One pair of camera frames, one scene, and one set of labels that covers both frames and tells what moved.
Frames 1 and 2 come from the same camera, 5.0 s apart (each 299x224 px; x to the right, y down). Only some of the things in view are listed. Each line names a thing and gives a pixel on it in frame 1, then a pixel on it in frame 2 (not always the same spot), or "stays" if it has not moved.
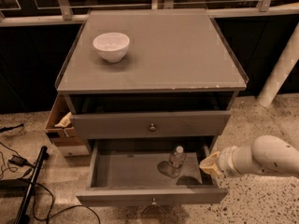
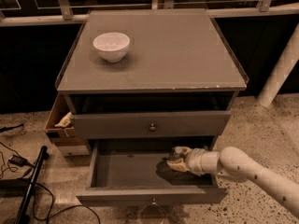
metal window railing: x=32 y=5 stays
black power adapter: x=19 y=161 stays
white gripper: x=223 y=163 → x=193 y=161
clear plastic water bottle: x=177 y=158 stays
